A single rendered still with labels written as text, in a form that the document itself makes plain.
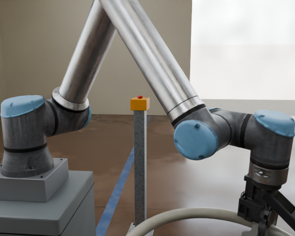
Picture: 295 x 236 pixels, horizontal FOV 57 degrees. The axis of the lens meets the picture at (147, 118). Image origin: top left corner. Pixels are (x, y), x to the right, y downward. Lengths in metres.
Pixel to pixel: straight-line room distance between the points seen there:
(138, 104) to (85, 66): 0.96
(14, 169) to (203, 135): 0.72
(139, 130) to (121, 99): 5.07
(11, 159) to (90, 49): 0.48
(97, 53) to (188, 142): 0.53
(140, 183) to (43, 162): 1.15
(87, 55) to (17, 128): 0.35
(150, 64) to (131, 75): 6.30
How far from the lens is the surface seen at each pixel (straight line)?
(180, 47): 6.86
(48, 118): 1.08
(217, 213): 0.82
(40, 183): 1.05
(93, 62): 1.01
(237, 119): 0.71
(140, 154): 2.03
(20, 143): 1.06
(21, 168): 1.08
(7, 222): 1.05
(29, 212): 1.03
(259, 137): 0.69
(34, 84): 7.74
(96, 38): 0.97
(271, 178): 0.72
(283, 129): 0.68
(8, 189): 1.12
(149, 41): 0.66
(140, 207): 2.21
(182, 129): 0.59
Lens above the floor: 1.34
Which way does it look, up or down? 12 degrees down
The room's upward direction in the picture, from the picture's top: straight up
